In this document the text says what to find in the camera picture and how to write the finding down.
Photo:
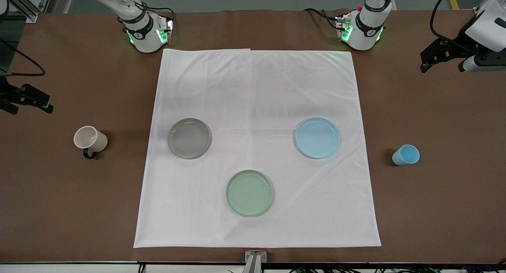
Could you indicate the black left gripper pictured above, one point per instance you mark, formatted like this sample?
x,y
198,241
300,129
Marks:
x,y
459,40

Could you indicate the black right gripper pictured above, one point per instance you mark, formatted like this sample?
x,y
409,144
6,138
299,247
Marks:
x,y
8,94

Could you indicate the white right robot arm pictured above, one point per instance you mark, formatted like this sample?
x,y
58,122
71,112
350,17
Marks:
x,y
138,25

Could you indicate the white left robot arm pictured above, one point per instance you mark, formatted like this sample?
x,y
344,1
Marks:
x,y
365,27

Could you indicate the blue cup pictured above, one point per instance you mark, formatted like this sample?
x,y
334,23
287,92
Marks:
x,y
406,155

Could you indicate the blue plate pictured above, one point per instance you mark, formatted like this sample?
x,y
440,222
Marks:
x,y
318,137

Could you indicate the gray plate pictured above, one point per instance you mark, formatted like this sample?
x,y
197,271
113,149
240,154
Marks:
x,y
189,138

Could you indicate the green plate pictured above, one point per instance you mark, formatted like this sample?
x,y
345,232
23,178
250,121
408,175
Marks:
x,y
250,193

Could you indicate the white cloth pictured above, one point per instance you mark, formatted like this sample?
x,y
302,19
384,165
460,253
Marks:
x,y
257,154

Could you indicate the aluminium frame profile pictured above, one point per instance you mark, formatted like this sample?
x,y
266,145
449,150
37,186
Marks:
x,y
27,6

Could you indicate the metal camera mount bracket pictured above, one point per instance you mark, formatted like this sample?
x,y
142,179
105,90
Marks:
x,y
255,261

